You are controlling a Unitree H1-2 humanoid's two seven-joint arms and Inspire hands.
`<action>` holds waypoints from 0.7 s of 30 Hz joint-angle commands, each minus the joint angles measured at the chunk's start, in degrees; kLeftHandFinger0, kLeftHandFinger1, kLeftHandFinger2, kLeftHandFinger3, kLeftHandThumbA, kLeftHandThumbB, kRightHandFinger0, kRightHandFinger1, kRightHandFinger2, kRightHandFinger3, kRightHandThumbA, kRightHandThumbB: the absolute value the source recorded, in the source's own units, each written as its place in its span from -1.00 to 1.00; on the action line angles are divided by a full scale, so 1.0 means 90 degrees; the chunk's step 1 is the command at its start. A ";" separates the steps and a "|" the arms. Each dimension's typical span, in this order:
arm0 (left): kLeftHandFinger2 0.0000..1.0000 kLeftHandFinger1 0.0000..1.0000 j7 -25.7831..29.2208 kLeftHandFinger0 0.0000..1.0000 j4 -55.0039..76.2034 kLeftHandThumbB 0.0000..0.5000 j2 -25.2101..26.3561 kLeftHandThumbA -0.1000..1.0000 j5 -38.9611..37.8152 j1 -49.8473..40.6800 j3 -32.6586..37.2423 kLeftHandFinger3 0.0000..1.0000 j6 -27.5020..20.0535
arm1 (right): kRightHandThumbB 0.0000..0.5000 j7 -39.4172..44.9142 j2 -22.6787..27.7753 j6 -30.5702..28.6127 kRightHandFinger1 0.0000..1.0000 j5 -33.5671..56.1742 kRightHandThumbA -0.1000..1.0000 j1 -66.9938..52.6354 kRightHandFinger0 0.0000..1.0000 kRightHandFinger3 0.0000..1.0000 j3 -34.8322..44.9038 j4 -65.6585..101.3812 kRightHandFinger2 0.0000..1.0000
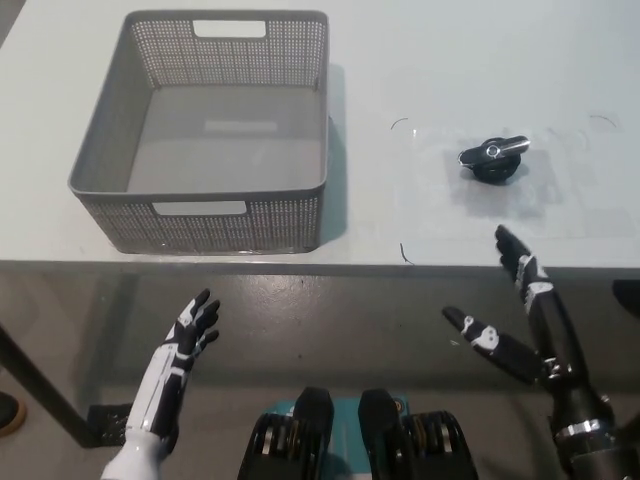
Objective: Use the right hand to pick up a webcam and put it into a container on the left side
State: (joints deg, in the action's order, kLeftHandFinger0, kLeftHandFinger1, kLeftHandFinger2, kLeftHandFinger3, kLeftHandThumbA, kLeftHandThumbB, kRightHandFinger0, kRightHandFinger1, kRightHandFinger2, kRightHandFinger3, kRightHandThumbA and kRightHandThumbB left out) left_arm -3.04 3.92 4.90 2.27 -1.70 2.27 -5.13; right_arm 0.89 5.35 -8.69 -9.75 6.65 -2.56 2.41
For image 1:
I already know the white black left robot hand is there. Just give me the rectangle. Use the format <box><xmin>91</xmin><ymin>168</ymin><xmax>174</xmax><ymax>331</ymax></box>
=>
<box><xmin>123</xmin><ymin>287</ymin><xmax>222</xmax><ymax>442</ymax></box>

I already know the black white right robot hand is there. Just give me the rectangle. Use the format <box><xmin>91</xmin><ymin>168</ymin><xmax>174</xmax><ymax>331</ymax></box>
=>
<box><xmin>441</xmin><ymin>224</ymin><xmax>617</xmax><ymax>437</ymax></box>

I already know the black cable with adapter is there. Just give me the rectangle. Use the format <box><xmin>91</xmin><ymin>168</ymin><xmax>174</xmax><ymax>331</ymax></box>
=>
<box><xmin>457</xmin><ymin>134</ymin><xmax>531</xmax><ymax>185</ymax></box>

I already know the black floor plate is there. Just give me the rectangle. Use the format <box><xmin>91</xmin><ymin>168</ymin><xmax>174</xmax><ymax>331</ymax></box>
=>
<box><xmin>88</xmin><ymin>403</ymin><xmax>134</xmax><ymax>448</ymax></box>

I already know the black table leg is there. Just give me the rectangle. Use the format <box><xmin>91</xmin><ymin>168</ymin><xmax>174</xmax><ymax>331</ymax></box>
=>
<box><xmin>0</xmin><ymin>322</ymin><xmax>94</xmax><ymax>449</ymax></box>

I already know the black ribbed robot body block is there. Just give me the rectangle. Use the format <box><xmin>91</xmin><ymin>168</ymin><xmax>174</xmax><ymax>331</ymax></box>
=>
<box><xmin>358</xmin><ymin>388</ymin><xmax>479</xmax><ymax>480</ymax></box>
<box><xmin>237</xmin><ymin>385</ymin><xmax>335</xmax><ymax>480</ymax></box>

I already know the black shoe with brown sole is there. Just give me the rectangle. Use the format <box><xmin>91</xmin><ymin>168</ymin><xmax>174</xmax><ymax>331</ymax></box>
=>
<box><xmin>0</xmin><ymin>392</ymin><xmax>29</xmax><ymax>435</ymax></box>

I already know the clear plastic film sheet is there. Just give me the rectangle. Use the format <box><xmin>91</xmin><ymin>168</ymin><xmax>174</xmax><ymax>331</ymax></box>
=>
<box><xmin>394</xmin><ymin>124</ymin><xmax>601</xmax><ymax>241</ymax></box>

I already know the grey perforated plastic basket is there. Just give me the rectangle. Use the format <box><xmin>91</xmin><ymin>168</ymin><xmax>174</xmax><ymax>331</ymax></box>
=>
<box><xmin>67</xmin><ymin>9</ymin><xmax>331</xmax><ymax>256</ymax></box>

